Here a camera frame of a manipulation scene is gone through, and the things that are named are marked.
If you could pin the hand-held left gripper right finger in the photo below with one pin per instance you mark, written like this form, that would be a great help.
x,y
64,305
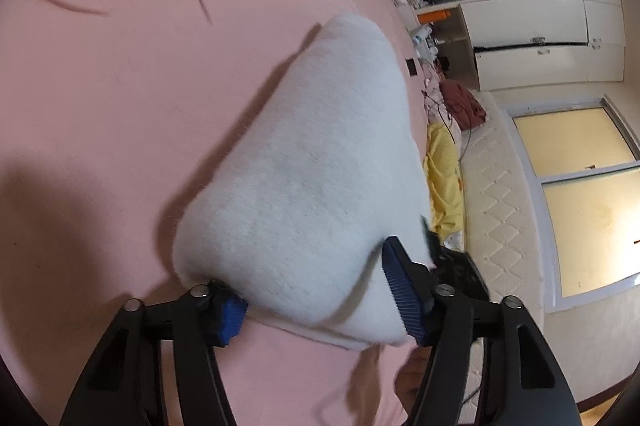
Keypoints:
x,y
400,286

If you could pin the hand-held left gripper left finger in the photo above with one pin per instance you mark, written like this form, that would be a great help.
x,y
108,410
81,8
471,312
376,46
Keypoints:
x,y
232,313

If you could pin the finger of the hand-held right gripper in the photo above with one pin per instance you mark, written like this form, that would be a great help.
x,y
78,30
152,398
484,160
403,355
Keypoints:
x,y
457,271

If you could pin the white fuzzy buttoned cardigan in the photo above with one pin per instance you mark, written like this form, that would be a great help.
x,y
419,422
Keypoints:
x,y
310,166

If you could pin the cream quilted headboard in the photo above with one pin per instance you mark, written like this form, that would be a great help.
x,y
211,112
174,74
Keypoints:
x,y
505,206

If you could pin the yellow plush cloth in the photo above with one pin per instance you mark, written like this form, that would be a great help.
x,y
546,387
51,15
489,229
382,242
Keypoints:
x,y
445,176

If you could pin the window with yellow panes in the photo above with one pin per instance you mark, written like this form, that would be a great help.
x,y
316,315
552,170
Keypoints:
x,y
590,206

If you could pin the dark red cloth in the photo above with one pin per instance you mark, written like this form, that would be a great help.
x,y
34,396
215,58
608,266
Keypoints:
x,y
462,103

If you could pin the small black flat device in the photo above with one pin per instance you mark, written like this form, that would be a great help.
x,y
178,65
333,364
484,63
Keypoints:
x,y
411,68

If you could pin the pink bed sheet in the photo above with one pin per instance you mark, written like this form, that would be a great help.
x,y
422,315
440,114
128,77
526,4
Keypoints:
x,y
125,106

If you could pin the orange bottle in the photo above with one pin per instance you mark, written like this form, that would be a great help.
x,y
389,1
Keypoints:
x,y
435,15

